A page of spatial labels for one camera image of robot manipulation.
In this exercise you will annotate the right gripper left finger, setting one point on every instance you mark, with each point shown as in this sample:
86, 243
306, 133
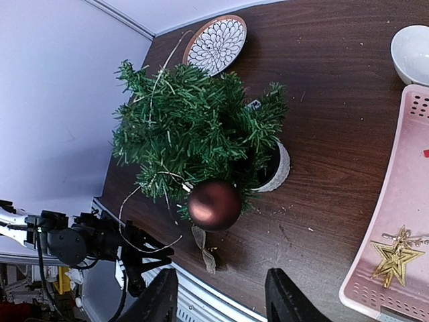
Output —
158, 302

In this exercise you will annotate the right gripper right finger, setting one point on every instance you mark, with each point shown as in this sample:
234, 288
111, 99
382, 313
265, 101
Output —
286, 302

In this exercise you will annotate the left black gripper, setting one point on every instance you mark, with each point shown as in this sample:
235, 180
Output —
91, 237

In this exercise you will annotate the red burlap bow ornament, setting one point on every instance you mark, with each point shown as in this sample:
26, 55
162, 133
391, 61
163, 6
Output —
200, 239

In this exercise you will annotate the red bauble ornament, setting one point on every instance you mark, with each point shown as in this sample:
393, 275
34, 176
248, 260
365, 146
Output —
214, 204

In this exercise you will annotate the gold star ornament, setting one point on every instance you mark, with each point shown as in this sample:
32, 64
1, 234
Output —
394, 260

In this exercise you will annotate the small green christmas tree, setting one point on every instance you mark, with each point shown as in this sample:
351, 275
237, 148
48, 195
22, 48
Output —
183, 126

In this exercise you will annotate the white light battery box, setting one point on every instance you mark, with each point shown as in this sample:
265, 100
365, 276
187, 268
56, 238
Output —
254, 105

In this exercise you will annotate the red ribbon bow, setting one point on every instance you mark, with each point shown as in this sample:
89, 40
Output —
425, 153

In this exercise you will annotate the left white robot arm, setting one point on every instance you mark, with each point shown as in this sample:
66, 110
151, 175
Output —
18, 225

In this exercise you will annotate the pink plastic basket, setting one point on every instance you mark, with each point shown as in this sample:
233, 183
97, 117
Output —
403, 200

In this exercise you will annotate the patterned ceramic plate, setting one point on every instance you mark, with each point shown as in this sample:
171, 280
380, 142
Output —
215, 46

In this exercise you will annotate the white ceramic bowl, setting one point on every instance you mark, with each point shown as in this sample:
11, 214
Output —
409, 52

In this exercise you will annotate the left aluminium frame post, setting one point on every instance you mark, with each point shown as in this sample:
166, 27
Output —
121, 17

